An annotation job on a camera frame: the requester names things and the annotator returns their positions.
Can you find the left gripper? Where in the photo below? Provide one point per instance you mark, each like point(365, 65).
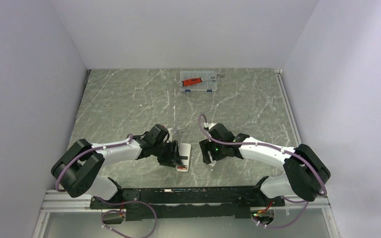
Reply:
point(172, 158)

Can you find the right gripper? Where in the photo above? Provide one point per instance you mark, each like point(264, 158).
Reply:
point(206, 145)

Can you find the white remote control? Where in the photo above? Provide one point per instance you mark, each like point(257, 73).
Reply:
point(184, 157)

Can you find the white battery cover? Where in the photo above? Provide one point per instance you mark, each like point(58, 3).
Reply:
point(212, 163)

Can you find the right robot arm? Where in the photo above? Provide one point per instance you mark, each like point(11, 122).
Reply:
point(304, 174)

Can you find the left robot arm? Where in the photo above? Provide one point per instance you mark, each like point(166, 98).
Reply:
point(77, 171)

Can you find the clear plastic organizer box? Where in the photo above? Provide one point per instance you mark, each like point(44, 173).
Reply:
point(207, 86)

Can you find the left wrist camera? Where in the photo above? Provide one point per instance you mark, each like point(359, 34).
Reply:
point(173, 131)

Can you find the black base frame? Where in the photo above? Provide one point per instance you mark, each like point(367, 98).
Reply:
point(189, 202)

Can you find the aluminium rail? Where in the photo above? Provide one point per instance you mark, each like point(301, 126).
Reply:
point(277, 73)

